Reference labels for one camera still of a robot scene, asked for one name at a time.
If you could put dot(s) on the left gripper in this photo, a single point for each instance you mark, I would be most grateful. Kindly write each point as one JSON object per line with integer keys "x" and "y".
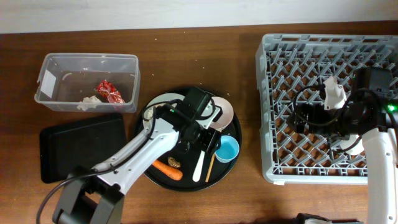
{"x": 209, "y": 142}

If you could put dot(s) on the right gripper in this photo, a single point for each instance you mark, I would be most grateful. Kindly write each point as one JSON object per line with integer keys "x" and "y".
{"x": 314, "y": 109}

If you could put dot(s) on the round black tray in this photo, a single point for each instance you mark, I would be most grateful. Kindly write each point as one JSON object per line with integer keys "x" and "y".
{"x": 188, "y": 156}

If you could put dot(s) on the blue plastic cup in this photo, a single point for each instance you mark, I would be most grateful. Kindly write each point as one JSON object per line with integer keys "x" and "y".
{"x": 228, "y": 150}

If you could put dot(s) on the pink bowl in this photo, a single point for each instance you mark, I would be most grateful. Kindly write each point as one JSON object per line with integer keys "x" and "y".
{"x": 226, "y": 112}

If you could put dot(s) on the grey plate with food scraps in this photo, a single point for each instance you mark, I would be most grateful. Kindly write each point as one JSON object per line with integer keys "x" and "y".
{"x": 157, "y": 102}

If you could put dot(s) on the cream paper cup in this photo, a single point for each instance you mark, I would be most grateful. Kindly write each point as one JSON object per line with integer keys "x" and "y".
{"x": 353, "y": 146}

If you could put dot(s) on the red snack wrapper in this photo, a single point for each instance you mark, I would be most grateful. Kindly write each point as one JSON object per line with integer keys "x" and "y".
{"x": 107, "y": 90}

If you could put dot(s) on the white tissue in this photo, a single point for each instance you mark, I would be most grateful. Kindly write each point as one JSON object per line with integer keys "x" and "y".
{"x": 89, "y": 103}

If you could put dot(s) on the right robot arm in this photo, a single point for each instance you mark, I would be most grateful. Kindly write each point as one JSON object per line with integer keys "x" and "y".
{"x": 367, "y": 118}

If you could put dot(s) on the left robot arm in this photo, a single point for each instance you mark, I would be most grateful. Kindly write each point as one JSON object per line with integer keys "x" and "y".
{"x": 98, "y": 196}

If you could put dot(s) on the grey dishwasher rack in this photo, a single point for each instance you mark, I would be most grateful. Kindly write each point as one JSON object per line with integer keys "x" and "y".
{"x": 290, "y": 63}

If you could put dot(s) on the wooden chopstick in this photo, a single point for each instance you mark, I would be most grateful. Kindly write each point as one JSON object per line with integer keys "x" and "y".
{"x": 210, "y": 168}

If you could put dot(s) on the white plastic fork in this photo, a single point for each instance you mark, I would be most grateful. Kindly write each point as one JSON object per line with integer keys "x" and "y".
{"x": 198, "y": 168}

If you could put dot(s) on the brown food scrap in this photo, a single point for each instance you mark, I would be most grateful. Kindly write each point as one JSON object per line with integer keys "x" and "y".
{"x": 172, "y": 162}

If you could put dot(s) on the orange carrot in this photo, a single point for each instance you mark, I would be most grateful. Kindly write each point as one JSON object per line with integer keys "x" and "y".
{"x": 170, "y": 172}

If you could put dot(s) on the black rectangular tray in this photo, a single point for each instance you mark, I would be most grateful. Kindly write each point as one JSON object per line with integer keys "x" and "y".
{"x": 83, "y": 143}

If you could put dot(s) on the clear plastic bin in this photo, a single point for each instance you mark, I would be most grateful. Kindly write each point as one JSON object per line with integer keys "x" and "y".
{"x": 66, "y": 78}

